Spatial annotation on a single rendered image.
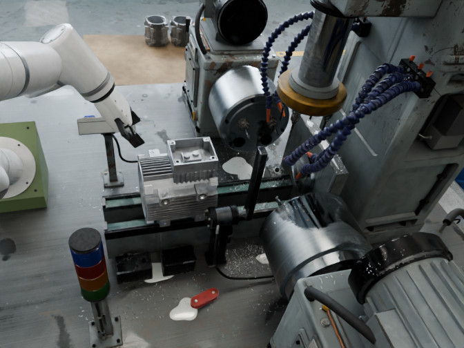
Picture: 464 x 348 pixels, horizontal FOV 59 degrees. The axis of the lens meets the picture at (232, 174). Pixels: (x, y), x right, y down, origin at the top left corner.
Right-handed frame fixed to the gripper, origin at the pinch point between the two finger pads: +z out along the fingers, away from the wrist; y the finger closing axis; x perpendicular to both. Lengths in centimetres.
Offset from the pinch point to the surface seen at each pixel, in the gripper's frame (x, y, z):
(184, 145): 8.7, 1.4, 11.0
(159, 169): 0.8, 8.1, 8.5
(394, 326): 34, 68, 4
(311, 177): 37, 12, 36
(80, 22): -79, -314, 89
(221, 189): 9.8, 1.2, 35.4
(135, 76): -37, -190, 96
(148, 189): -3.4, 13.0, 8.5
